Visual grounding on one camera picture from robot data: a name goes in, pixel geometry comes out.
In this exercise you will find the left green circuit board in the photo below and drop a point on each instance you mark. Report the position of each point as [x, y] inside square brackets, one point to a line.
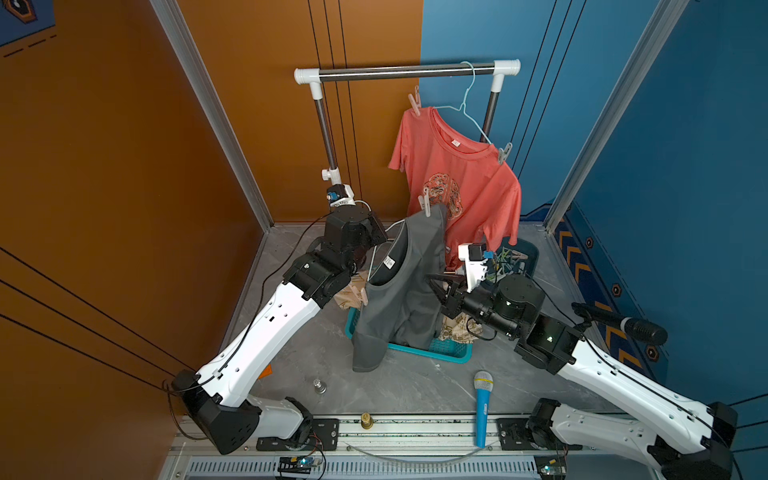
[299, 466]

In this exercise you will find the beige patterned cloth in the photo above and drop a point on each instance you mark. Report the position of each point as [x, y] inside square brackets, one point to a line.
[461, 329]

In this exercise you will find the grey clothespin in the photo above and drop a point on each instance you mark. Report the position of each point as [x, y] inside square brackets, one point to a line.
[504, 153]

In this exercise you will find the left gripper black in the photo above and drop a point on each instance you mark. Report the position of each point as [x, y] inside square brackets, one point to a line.
[369, 223]

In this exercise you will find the green circuit board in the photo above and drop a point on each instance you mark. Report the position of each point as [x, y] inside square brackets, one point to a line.
[551, 468]
[299, 466]

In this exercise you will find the aluminium front rail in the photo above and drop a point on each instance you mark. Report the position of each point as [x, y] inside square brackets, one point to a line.
[404, 434]

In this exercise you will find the dark teal clothespin bin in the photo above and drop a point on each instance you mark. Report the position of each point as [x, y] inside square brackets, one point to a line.
[521, 258]

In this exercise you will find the grey garment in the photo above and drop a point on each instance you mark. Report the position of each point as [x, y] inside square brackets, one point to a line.
[402, 308]

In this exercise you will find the blue toy microphone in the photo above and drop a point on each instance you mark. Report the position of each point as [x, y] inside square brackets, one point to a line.
[483, 384]

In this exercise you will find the white clothespin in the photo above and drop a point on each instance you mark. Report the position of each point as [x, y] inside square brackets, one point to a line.
[425, 201]

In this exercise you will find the metal clothes drying rack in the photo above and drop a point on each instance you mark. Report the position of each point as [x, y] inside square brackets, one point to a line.
[359, 111]

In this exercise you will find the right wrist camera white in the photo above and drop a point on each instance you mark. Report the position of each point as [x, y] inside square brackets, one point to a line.
[475, 257]

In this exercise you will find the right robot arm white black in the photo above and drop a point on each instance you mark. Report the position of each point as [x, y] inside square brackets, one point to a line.
[678, 437]

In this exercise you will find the teal plastic laundry basket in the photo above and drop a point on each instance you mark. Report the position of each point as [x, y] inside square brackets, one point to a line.
[440, 350]

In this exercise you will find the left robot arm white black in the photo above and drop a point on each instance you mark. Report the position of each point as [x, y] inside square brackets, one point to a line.
[218, 398]

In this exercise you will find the white wire hanger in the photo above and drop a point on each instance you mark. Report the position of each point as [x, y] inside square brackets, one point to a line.
[374, 251]

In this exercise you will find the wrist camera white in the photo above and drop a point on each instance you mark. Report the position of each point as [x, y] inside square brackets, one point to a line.
[475, 257]
[340, 195]

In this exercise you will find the small brass weight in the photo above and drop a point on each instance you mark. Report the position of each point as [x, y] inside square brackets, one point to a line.
[366, 421]

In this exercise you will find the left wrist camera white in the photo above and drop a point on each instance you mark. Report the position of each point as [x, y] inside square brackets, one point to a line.
[340, 195]

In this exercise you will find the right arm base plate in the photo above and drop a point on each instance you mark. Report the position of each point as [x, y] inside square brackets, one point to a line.
[524, 434]

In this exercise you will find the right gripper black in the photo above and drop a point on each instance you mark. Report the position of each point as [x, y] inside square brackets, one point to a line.
[453, 304]

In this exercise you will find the right green circuit board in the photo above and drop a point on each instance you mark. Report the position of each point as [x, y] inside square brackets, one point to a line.
[551, 468]

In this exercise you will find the red t-shirt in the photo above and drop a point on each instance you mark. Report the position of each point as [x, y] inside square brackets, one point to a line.
[483, 197]

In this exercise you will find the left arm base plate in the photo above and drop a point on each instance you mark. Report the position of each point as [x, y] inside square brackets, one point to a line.
[324, 433]

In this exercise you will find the light green wire hanger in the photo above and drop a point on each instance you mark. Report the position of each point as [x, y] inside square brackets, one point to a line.
[462, 107]

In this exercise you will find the pink clothespin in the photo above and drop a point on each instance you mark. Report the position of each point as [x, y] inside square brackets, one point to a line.
[415, 101]

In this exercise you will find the orange rectangular tag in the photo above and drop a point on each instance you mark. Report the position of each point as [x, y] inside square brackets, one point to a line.
[266, 372]

